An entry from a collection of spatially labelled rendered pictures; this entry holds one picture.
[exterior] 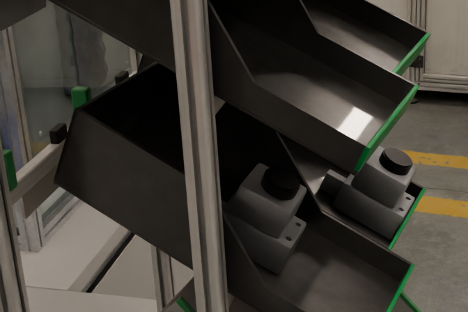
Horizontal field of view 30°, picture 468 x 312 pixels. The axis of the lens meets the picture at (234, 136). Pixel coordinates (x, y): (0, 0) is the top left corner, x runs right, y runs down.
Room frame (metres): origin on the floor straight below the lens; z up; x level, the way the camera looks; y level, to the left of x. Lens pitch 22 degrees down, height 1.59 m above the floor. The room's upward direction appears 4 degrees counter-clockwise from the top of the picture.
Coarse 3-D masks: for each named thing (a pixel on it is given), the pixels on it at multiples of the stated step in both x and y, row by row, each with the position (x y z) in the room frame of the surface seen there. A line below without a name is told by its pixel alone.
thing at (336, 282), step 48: (144, 96) 0.74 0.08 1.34; (96, 144) 0.62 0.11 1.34; (144, 144) 0.73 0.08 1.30; (240, 144) 0.71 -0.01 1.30; (96, 192) 0.62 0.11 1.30; (144, 192) 0.60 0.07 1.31; (336, 240) 0.67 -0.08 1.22; (240, 288) 0.57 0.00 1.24; (288, 288) 0.59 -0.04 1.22; (336, 288) 0.61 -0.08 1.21; (384, 288) 0.63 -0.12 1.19
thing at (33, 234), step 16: (0, 32) 1.34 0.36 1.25; (0, 48) 1.34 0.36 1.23; (0, 64) 1.35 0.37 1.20; (16, 64) 1.36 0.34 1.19; (0, 80) 1.34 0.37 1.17; (16, 80) 1.36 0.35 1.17; (0, 96) 1.34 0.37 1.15; (16, 96) 1.35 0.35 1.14; (0, 112) 1.34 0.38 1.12; (16, 112) 1.34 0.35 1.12; (16, 128) 1.34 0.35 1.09; (16, 144) 1.34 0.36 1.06; (16, 160) 1.35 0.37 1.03; (16, 208) 1.35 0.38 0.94; (64, 208) 1.45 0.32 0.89; (32, 224) 1.34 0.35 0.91; (48, 224) 1.38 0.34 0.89; (32, 240) 1.34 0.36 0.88; (48, 240) 1.38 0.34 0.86
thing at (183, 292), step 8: (192, 280) 0.67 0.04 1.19; (184, 288) 0.66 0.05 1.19; (192, 288) 0.67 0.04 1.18; (176, 296) 0.65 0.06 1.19; (184, 296) 0.65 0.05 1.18; (192, 296) 0.66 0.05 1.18; (168, 304) 0.64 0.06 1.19; (176, 304) 0.60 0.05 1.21; (184, 304) 0.60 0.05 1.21; (192, 304) 0.65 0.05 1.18; (232, 304) 0.68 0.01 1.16; (240, 304) 0.68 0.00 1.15
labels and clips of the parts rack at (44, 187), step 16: (0, 0) 0.67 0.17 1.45; (16, 0) 0.69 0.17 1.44; (32, 0) 0.72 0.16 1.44; (0, 16) 0.67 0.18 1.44; (16, 16) 0.69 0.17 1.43; (80, 96) 0.76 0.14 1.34; (64, 128) 0.72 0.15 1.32; (48, 176) 0.70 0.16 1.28; (32, 192) 0.67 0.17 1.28; (48, 192) 0.70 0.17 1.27; (32, 208) 0.67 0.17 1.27
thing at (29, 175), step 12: (132, 72) 0.90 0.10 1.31; (216, 96) 0.58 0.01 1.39; (216, 108) 0.58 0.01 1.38; (60, 144) 0.71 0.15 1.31; (36, 156) 0.68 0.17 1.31; (48, 156) 0.68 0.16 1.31; (60, 156) 0.70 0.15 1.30; (24, 168) 0.66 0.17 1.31; (36, 168) 0.66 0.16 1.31; (48, 168) 0.68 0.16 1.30; (24, 180) 0.64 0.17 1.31; (36, 180) 0.66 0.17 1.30; (12, 192) 0.62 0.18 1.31; (24, 192) 0.64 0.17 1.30; (12, 204) 0.62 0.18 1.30; (228, 300) 0.58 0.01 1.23
